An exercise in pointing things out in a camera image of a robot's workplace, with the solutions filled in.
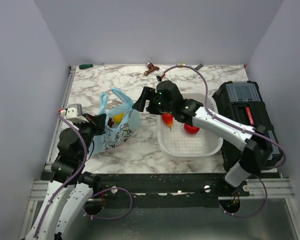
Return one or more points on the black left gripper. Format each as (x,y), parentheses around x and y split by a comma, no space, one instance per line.
(98,122)

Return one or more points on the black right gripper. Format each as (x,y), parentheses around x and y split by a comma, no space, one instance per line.
(149,93)

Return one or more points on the red fake strawberry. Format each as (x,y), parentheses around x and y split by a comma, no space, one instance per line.
(168,120)

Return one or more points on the light blue plastic bag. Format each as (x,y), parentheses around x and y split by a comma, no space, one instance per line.
(118,133)

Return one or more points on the yellow fake banana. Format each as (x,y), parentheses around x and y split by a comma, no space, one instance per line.
(118,118)

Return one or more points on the red fake tomato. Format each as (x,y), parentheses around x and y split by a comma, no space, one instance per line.
(192,130)

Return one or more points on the dark red fake grapes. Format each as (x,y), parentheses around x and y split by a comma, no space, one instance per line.
(110,122)

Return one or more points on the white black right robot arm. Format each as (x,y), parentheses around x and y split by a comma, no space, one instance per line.
(255,147)

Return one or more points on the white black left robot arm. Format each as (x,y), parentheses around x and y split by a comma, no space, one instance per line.
(69,187)

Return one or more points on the brown brass tap fitting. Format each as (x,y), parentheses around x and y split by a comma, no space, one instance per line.
(150,68)

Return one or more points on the white plastic basket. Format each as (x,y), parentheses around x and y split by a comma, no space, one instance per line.
(176,142)

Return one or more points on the small dark metal tool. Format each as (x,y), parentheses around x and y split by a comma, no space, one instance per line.
(199,67)

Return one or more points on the black plastic toolbox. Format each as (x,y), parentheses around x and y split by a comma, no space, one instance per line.
(241,101)

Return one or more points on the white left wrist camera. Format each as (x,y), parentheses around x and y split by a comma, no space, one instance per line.
(73,113)

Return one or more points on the green handled screwdriver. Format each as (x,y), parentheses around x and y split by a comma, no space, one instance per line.
(88,66)

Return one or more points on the aluminium frame rail front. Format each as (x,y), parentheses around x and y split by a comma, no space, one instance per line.
(277,188)

